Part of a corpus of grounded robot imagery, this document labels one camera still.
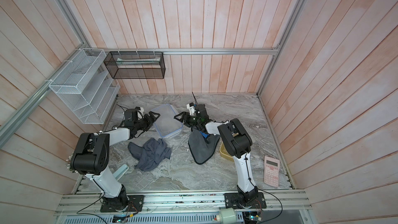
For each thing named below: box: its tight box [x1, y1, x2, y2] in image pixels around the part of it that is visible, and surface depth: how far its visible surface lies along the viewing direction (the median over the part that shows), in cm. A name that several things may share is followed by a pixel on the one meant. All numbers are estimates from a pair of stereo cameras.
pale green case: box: [112, 163, 130, 181], surface depth 83 cm
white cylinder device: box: [218, 207, 237, 224], surface depth 65 cm
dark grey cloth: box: [127, 137, 173, 172], surface depth 87 cm
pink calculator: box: [263, 155, 281, 188], surface depth 84 cm
